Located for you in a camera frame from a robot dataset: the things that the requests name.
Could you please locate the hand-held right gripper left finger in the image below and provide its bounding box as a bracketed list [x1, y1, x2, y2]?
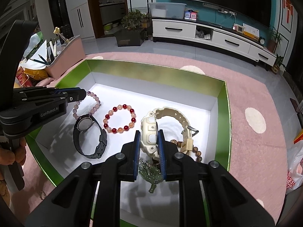
[25, 130, 142, 227]

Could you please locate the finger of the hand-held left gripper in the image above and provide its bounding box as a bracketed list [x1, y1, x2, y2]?
[13, 87, 87, 99]
[13, 94, 86, 108]

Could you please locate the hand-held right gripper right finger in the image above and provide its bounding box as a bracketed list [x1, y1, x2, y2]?
[156, 130, 276, 227]

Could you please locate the pale pink bead bracelet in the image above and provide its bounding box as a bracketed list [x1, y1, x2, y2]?
[72, 91, 102, 121]

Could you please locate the green jade pendant necklace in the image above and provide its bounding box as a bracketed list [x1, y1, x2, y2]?
[137, 157, 165, 194]

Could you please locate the cream wrist watch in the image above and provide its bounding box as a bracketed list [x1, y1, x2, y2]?
[140, 107, 200, 158]

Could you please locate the black wrist watch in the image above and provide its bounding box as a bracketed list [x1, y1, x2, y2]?
[73, 114, 109, 159]

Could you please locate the brown wooden bead bracelet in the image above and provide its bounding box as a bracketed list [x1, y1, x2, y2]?
[170, 139, 203, 163]

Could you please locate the red orange bead bracelet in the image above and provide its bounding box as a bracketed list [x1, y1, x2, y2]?
[103, 104, 137, 134]

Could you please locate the green cardboard box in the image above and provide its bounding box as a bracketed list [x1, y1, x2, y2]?
[25, 59, 232, 227]

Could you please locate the person's left hand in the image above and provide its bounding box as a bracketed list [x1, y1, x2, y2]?
[0, 138, 27, 166]

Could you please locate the pink desk organizer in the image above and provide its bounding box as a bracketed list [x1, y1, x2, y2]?
[45, 35, 86, 78]

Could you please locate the yellow snack bag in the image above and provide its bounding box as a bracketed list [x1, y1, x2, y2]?
[24, 67, 49, 81]

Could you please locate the bunch of pens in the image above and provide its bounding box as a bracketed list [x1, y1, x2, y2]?
[31, 38, 63, 65]

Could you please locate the white green paper bag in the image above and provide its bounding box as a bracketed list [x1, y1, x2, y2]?
[24, 32, 48, 62]

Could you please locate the cream flower stick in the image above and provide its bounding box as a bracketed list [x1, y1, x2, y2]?
[54, 27, 65, 43]

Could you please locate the white wardrobe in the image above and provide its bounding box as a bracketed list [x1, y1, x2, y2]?
[64, 0, 95, 40]

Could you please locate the large dark planter with plant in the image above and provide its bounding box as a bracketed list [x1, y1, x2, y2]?
[115, 9, 152, 47]

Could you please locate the pink polka dot tablecloth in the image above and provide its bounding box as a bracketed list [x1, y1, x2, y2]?
[0, 52, 291, 227]

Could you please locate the clear plastic storage bin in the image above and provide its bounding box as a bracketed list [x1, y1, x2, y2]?
[149, 2, 187, 19]

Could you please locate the white tv cabinet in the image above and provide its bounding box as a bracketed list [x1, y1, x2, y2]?
[151, 16, 277, 67]

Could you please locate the white red plastic bag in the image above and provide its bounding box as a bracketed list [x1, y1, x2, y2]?
[285, 147, 303, 195]

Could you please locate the small potted floor plant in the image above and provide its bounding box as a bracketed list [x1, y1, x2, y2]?
[271, 54, 287, 75]

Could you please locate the white orange card stand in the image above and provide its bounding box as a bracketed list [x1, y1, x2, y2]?
[243, 24, 259, 40]

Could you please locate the potted plant in brown pot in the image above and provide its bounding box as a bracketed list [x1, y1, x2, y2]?
[267, 26, 283, 54]

